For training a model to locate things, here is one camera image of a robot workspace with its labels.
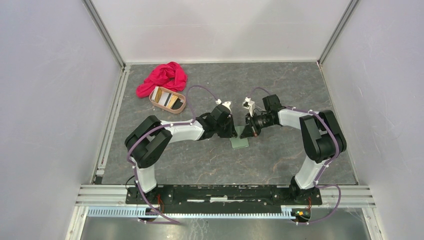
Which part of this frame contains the gold card in tray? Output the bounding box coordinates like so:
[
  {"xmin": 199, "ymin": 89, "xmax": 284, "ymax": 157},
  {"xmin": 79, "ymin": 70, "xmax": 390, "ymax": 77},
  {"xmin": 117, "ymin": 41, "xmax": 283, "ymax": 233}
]
[{"xmin": 157, "ymin": 92, "xmax": 183, "ymax": 110}]

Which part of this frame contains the red crumpled cloth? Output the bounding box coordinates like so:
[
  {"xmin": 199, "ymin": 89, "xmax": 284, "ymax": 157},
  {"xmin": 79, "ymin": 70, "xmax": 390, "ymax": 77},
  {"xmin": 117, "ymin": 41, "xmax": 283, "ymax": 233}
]
[{"xmin": 135, "ymin": 61, "xmax": 188, "ymax": 98}]

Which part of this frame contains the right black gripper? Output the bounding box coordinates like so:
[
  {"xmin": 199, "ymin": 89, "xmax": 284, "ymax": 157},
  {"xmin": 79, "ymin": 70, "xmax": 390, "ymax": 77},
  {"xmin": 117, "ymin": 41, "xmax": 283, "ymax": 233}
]
[{"xmin": 240, "ymin": 111, "xmax": 274, "ymax": 139}]

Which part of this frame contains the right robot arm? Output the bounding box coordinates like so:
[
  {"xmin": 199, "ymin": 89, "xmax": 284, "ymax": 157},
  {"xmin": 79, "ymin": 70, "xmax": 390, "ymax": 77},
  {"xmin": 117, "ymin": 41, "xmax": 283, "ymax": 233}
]
[{"xmin": 240, "ymin": 94, "xmax": 347, "ymax": 204}]

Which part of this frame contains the green card holder wallet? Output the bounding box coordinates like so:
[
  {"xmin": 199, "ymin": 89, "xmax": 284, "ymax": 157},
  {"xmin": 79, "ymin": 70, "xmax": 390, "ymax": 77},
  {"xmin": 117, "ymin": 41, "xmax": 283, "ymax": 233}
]
[{"xmin": 230, "ymin": 126, "xmax": 249, "ymax": 149}]

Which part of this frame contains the stack of upright cards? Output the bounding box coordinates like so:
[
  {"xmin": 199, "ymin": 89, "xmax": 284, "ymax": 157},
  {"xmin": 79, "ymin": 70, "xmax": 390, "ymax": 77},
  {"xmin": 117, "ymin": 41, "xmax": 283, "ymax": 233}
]
[{"xmin": 150, "ymin": 86, "xmax": 162, "ymax": 103}]

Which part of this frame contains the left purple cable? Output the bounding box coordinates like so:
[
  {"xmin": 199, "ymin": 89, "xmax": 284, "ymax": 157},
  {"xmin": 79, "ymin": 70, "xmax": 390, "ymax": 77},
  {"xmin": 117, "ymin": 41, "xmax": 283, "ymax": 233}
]
[{"xmin": 126, "ymin": 85, "xmax": 221, "ymax": 225}]

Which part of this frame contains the aluminium frame rail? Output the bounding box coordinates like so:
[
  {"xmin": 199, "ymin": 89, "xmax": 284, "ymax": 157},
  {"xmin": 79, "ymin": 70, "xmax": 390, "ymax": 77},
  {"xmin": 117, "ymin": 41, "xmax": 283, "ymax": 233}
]
[{"xmin": 75, "ymin": 185, "xmax": 376, "ymax": 220}]

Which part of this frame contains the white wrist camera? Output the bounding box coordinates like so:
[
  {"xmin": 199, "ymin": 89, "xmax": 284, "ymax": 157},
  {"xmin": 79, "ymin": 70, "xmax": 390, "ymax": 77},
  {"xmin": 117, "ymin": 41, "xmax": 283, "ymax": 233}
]
[
  {"xmin": 215, "ymin": 99, "xmax": 232, "ymax": 113},
  {"xmin": 242, "ymin": 97, "xmax": 256, "ymax": 117}
]

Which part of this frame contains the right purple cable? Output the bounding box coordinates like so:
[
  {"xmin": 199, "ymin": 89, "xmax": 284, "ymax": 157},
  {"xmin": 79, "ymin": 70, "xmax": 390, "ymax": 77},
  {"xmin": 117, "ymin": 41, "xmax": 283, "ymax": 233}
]
[{"xmin": 250, "ymin": 87, "xmax": 342, "ymax": 226}]

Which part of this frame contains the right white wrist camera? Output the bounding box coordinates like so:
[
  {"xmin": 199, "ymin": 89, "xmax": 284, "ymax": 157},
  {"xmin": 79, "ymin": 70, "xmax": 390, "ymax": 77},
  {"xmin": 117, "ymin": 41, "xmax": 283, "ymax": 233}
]
[{"xmin": 242, "ymin": 97, "xmax": 256, "ymax": 117}]

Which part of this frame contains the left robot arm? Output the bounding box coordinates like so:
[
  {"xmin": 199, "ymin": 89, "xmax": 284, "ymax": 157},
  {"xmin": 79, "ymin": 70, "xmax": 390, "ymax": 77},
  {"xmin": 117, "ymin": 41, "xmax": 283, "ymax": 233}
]
[{"xmin": 124, "ymin": 101, "xmax": 238, "ymax": 204}]

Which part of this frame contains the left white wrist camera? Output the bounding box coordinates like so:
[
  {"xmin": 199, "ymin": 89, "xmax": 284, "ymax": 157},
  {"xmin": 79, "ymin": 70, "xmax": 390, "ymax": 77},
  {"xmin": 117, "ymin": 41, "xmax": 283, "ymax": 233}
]
[{"xmin": 215, "ymin": 99, "xmax": 232, "ymax": 113}]

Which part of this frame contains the pink oval card tray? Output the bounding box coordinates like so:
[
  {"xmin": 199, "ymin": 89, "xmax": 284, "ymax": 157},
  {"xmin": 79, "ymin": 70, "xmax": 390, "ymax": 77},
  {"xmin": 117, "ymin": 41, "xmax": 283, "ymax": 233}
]
[{"xmin": 149, "ymin": 86, "xmax": 187, "ymax": 114}]

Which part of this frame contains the purple cable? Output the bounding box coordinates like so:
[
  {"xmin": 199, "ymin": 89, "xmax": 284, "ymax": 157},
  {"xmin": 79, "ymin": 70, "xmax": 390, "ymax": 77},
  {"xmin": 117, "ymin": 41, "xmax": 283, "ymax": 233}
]
[
  {"xmin": 126, "ymin": 85, "xmax": 221, "ymax": 225},
  {"xmin": 250, "ymin": 87, "xmax": 342, "ymax": 226}
]

